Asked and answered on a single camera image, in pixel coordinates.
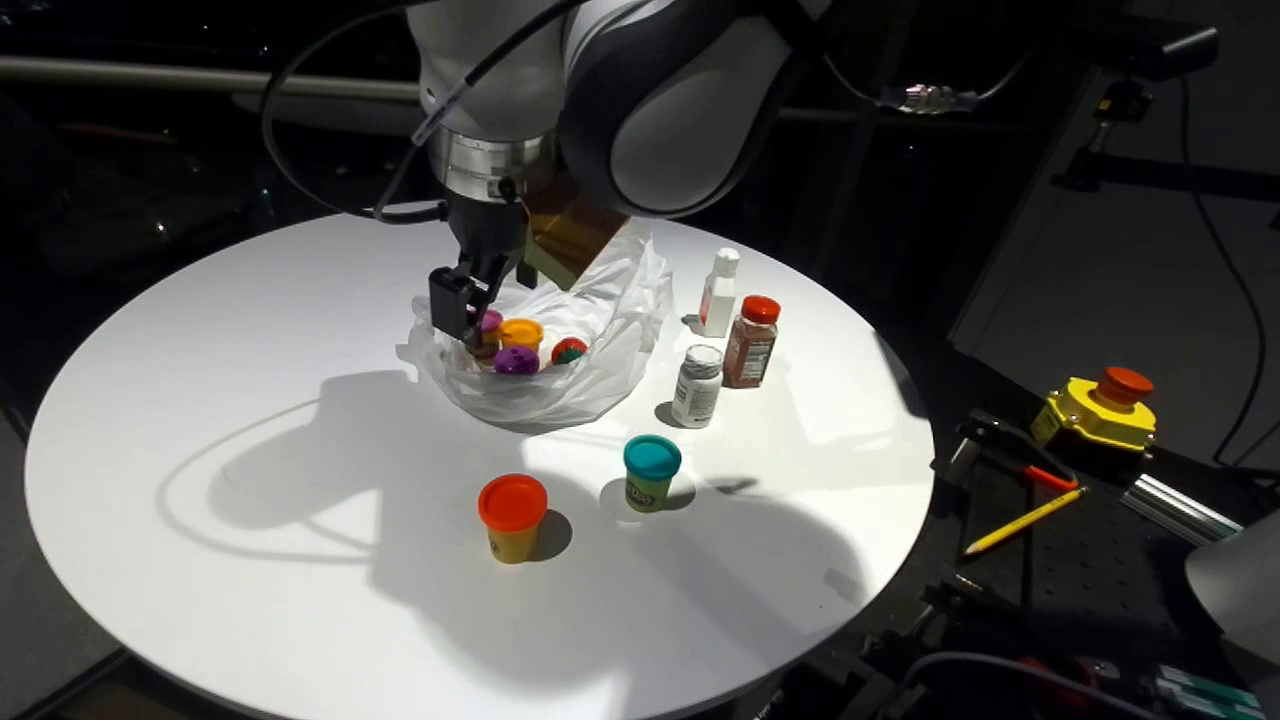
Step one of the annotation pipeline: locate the yellow pencil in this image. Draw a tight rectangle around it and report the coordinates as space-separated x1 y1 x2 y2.
964 488 1090 560

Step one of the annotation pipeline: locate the magenta lid container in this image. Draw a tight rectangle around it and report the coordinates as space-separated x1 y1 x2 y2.
470 307 504 362

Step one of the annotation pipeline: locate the red emergency stop button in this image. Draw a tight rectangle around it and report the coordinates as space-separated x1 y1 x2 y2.
1031 364 1159 451

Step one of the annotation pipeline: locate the white plastic bag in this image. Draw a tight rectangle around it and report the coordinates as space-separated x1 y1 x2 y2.
402 236 672 432

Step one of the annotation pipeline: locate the yellow lid container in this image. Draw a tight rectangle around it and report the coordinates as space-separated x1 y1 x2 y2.
495 316 544 352

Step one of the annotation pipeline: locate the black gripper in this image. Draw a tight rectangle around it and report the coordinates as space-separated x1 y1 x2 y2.
427 197 541 342

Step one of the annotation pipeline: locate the red lid spice jar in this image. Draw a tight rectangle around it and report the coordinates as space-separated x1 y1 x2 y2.
723 296 781 388

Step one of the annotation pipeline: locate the orange lid yellow cup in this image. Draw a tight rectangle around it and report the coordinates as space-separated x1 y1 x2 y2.
475 472 547 565

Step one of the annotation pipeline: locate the white square bottle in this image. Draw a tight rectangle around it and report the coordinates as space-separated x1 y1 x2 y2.
701 250 740 338

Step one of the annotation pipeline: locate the teal lid green cup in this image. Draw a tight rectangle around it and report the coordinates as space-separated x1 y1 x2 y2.
626 437 683 513

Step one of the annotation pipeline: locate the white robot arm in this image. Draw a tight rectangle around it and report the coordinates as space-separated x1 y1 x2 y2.
404 0 835 342

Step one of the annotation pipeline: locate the white round pill bottle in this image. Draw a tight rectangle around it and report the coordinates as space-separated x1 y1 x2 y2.
672 344 723 427

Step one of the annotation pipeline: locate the grey cable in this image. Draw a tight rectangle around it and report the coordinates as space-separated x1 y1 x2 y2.
902 650 1177 720

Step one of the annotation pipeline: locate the metal railing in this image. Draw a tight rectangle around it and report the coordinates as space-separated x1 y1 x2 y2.
0 55 422 105

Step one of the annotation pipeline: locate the purple bottle with holes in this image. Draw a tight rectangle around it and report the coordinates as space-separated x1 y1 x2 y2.
493 348 541 376

